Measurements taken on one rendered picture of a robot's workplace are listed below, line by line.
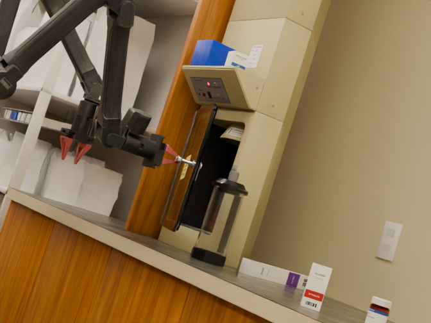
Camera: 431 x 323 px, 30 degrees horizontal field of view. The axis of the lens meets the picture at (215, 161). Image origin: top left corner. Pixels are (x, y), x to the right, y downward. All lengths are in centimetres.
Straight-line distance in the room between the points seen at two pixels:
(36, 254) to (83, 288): 43
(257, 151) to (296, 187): 45
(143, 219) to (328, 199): 62
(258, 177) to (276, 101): 24
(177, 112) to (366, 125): 63
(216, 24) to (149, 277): 102
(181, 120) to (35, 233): 65
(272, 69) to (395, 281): 73
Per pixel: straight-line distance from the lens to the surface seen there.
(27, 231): 295
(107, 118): 228
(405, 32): 274
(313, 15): 256
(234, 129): 254
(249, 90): 241
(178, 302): 199
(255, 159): 244
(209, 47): 257
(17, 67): 215
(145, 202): 269
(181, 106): 272
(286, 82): 249
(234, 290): 177
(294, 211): 283
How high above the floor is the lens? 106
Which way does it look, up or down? 4 degrees up
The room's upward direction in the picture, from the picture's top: 18 degrees clockwise
